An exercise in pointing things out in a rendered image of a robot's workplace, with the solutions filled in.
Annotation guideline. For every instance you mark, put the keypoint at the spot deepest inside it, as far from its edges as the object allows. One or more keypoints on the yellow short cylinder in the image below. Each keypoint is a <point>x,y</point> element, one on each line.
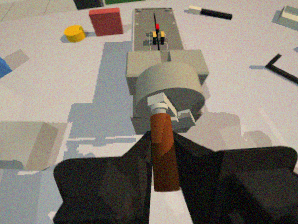
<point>75,34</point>

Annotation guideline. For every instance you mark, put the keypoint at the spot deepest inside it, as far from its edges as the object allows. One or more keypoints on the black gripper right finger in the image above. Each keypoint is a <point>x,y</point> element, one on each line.
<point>204,173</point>

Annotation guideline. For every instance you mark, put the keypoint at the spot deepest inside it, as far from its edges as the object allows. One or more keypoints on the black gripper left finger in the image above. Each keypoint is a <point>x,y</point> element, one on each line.
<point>131,174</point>

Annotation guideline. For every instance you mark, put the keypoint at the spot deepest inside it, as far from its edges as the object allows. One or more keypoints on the black l-shaped rod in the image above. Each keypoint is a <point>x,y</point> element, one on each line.
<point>282,73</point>

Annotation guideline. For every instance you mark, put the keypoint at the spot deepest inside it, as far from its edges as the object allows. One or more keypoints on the blue block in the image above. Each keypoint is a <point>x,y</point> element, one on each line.
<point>4,68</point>

